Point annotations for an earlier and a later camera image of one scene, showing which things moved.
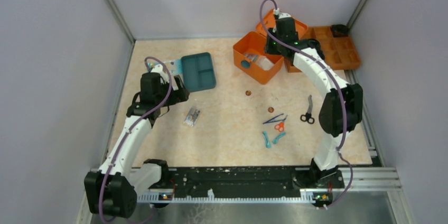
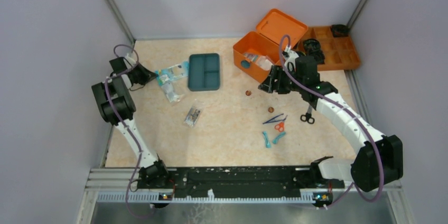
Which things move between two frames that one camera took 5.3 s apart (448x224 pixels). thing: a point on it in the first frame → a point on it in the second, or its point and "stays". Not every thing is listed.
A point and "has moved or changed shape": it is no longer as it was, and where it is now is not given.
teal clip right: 281,134 stays
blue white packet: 174,67 has moved or changed shape
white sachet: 264,62 stays
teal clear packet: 252,57 stays
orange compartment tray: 339,52 stays
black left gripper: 178,92 → 143,75
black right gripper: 274,47 → 274,82
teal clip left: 268,144 stays
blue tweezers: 268,121 stays
